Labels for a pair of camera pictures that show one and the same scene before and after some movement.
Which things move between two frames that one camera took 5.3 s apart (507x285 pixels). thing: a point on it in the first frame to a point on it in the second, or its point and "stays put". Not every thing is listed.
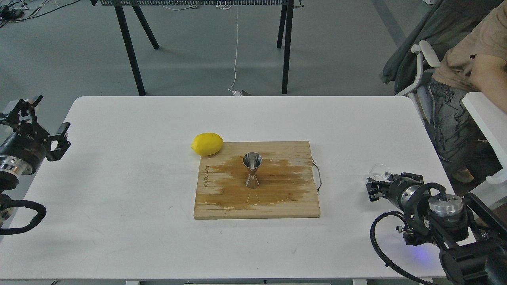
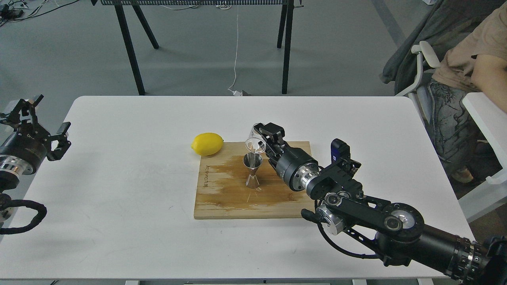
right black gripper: x=405 y=189 to x=286 y=163
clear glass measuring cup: x=378 y=172 to x=256 y=143
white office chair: x=424 y=51 stays put
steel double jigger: x=252 y=160 stays put
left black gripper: x=27 y=145 stays put
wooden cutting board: x=285 y=178 stays put
